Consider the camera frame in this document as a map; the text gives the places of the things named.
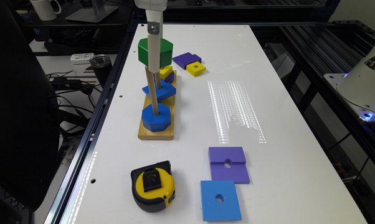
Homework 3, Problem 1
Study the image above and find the blue square block on peg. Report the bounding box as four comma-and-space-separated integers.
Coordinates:
154, 80, 176, 102

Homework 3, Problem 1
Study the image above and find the middle wooden peg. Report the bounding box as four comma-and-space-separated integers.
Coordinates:
154, 72, 162, 89

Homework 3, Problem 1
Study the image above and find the white mug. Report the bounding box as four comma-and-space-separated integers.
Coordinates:
30, 0, 62, 21

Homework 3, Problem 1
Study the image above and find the small purple stepped block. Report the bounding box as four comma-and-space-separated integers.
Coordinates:
173, 52, 202, 70

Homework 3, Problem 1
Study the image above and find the grey monitor stand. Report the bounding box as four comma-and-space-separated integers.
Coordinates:
65, 0, 118, 23

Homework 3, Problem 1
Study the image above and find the black office chair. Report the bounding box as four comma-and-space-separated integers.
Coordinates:
0, 1, 61, 212

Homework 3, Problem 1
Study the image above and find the white remote device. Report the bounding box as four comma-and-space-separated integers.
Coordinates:
70, 53, 95, 65

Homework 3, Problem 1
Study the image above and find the yellow black tape measure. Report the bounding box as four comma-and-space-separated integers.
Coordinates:
131, 161, 176, 213

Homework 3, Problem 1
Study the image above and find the large purple square block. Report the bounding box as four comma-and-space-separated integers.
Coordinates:
209, 147, 250, 184

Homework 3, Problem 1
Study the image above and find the yellow square block on peg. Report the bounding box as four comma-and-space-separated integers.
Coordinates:
159, 65, 173, 80

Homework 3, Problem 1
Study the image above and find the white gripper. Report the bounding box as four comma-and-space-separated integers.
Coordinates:
135, 0, 168, 73

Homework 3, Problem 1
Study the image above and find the front wooden peg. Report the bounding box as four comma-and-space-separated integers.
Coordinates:
145, 66, 159, 116

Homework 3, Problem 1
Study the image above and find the blue octagonal block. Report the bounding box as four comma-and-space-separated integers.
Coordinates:
141, 103, 171, 132

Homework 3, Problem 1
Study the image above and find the black tumbler cup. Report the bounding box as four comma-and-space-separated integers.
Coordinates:
90, 54, 112, 88

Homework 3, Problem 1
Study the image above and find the green octagonal block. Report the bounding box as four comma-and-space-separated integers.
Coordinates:
138, 38, 173, 68

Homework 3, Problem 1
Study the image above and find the large blue square block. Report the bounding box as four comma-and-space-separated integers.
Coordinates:
201, 180, 242, 221

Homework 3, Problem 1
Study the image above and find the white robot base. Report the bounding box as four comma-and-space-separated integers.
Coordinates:
323, 46, 375, 123

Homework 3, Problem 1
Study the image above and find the purple round block on peg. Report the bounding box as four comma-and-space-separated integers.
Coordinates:
162, 71, 175, 83

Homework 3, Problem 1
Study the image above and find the small yellow square block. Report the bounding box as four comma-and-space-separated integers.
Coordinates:
186, 62, 206, 77

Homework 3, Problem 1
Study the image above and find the wooden peg base board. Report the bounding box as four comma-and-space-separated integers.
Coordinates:
138, 81, 176, 140

